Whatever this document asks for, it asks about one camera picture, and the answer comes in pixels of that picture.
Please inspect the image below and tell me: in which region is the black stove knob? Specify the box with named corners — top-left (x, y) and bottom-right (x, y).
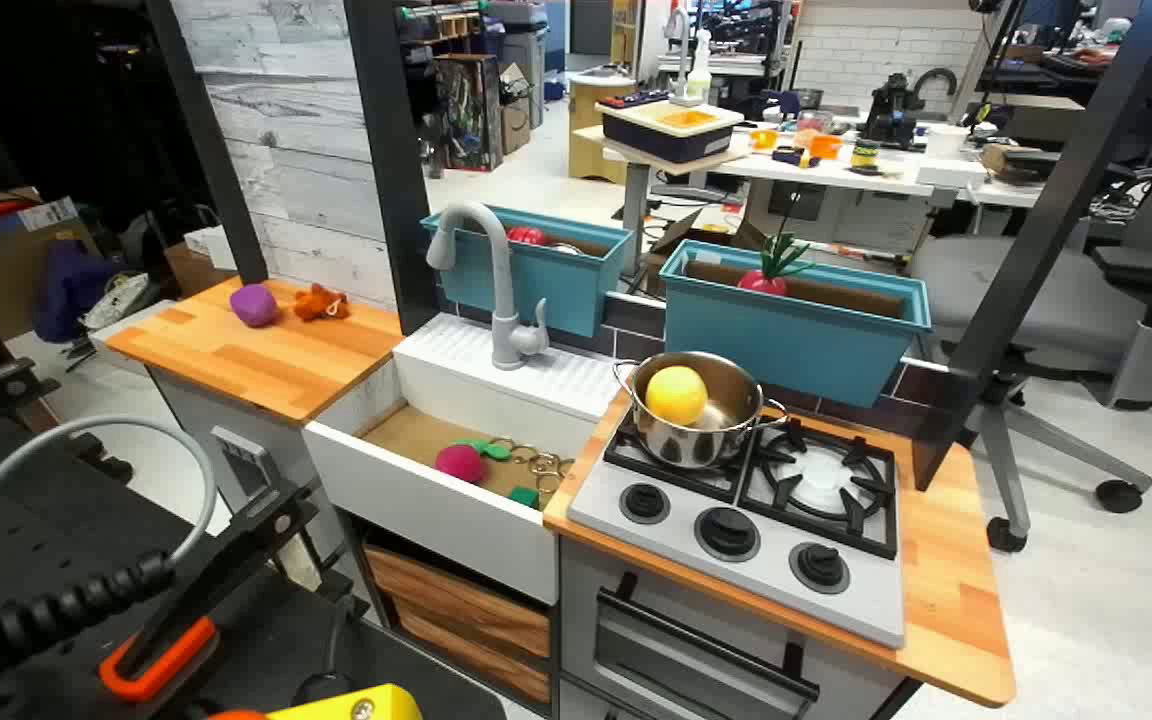
top-left (693, 502), bottom-right (763, 565)
top-left (615, 481), bottom-right (673, 527)
top-left (789, 539), bottom-right (854, 597)

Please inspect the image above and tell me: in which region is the teal planter box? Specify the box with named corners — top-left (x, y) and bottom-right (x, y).
top-left (657, 234), bottom-right (936, 413)
top-left (420, 198), bottom-right (637, 341)

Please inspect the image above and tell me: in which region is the yellow ball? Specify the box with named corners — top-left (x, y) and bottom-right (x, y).
top-left (641, 365), bottom-right (711, 429)

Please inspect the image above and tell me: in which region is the dark box with yellow inside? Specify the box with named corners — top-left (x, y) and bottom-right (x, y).
top-left (597, 95), bottom-right (748, 169)

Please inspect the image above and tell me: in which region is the toy radish with leaves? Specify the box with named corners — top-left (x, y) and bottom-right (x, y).
top-left (733, 231), bottom-right (812, 299)

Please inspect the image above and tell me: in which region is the grey office chair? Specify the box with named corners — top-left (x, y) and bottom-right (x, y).
top-left (913, 123), bottom-right (1152, 557)

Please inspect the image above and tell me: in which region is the grey metal stand pole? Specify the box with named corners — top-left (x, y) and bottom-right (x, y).
top-left (619, 157), bottom-right (659, 291)

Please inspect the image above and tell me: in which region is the white work table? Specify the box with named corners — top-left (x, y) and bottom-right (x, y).
top-left (718, 119), bottom-right (1048, 220)

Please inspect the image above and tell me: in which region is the black corrugated hose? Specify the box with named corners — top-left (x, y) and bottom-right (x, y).
top-left (0, 552), bottom-right (179, 712)

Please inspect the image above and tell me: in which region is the wooden countertop beside sink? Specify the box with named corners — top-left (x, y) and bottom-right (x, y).
top-left (103, 273), bottom-right (407, 432)

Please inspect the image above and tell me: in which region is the black frame post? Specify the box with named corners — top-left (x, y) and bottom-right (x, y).
top-left (907, 0), bottom-right (1152, 491)
top-left (338, 0), bottom-right (443, 335)
top-left (140, 0), bottom-right (272, 289)

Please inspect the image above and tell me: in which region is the white toy sink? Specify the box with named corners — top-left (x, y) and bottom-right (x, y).
top-left (301, 310), bottom-right (627, 609)

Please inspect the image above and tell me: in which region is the orange plush toy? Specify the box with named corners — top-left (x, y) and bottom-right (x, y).
top-left (288, 280), bottom-right (351, 324)

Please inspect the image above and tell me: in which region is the silver metal pot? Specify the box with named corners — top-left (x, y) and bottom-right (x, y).
top-left (615, 348), bottom-right (792, 475)

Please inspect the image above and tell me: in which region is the black burner grate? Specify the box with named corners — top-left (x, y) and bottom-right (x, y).
top-left (598, 413), bottom-right (903, 558)

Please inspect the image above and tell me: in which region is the black machine on table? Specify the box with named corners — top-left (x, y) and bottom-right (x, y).
top-left (854, 67), bottom-right (960, 150)

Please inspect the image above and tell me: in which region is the grey toy stove top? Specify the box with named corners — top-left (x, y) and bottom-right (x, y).
top-left (564, 413), bottom-right (913, 652)

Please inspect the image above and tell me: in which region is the dark blue cloth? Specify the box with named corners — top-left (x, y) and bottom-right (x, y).
top-left (27, 234), bottom-right (118, 342)

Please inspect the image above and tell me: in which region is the wooden drawer front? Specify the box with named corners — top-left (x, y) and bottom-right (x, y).
top-left (358, 535), bottom-right (554, 712)

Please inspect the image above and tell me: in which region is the yellow plastic object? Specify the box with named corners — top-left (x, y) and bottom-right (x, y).
top-left (209, 678), bottom-right (428, 720)

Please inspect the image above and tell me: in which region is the grey oven door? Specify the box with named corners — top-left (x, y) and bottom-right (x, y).
top-left (550, 535), bottom-right (921, 720)

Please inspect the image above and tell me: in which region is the black clamp with orange handle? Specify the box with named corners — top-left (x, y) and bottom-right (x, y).
top-left (94, 481), bottom-right (318, 706)

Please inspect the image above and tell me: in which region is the white spray bottle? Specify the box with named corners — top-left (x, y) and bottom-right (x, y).
top-left (681, 22), bottom-right (718, 107)

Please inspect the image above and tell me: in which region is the grey toy faucet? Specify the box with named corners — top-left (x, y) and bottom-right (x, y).
top-left (425, 198), bottom-right (550, 374)

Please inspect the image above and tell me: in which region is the white kitchen cabinet body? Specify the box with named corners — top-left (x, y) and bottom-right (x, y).
top-left (148, 365), bottom-right (351, 572)

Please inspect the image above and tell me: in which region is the grey cable loop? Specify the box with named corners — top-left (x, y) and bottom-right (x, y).
top-left (0, 413), bottom-right (223, 631)

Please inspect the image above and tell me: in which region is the magenta curved toy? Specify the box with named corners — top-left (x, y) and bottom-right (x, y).
top-left (430, 441), bottom-right (493, 488)

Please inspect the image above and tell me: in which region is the purple round toy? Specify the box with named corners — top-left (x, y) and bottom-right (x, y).
top-left (229, 280), bottom-right (283, 333)

